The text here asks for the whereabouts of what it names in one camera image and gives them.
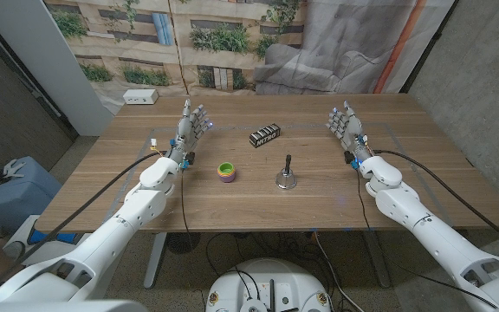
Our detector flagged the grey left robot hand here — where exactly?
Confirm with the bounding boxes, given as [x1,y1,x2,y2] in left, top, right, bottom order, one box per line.
[172,98,213,153]

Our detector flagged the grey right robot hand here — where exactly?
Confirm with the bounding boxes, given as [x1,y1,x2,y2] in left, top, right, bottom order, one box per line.
[326,101,366,153]

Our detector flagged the silver bell with black handle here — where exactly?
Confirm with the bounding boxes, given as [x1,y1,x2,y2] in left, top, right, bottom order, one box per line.
[275,154,298,191]

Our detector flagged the stacked colourful toy cups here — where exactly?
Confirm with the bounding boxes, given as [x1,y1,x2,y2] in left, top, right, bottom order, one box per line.
[217,161,237,184]

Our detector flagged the black Nitro golf ball box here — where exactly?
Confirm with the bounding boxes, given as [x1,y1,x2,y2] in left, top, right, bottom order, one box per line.
[249,123,282,149]

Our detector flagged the white power strip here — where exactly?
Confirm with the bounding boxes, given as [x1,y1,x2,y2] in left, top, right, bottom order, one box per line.
[122,88,159,106]

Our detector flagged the printed fabric backdrop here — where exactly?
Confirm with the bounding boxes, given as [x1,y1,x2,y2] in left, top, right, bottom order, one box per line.
[43,0,457,114]

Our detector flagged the black round floor base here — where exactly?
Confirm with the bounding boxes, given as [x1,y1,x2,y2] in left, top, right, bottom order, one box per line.
[165,232,202,255]

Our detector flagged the white table leg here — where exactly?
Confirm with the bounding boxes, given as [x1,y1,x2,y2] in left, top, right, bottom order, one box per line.
[143,232,168,289]
[364,229,392,289]

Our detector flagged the white pillar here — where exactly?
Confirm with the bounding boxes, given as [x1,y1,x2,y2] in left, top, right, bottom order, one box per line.
[0,0,114,137]

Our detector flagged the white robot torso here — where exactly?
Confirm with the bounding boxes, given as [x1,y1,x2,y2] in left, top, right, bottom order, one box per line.
[204,257,333,312]

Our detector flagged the white blue machine base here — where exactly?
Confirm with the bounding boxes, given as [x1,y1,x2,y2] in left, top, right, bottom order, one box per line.
[2,214,88,266]

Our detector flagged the white black handheld tool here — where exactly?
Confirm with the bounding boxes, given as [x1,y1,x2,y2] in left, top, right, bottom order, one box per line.
[0,159,28,185]

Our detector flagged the blue plastic case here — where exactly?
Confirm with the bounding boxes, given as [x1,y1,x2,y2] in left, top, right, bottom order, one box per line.
[0,156,63,233]

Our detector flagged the grey shoe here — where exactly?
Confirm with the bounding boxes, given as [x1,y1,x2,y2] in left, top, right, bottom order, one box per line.
[3,241,26,263]

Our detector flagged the thin black left wrist cable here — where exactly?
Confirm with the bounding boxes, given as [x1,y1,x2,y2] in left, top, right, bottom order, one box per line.
[179,168,192,246]

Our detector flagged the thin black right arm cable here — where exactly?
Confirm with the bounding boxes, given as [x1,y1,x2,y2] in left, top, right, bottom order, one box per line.
[355,168,499,309]

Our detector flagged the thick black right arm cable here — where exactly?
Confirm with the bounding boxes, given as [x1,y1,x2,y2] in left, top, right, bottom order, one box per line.
[373,149,499,255]

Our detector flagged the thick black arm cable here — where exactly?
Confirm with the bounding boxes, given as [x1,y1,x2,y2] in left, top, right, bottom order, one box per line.
[373,149,499,255]
[0,150,168,300]

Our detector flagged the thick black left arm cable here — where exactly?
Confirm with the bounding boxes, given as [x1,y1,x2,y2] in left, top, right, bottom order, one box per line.
[0,150,168,300]

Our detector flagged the white floor cable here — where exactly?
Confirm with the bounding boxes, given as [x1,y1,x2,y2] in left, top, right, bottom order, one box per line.
[313,232,366,312]

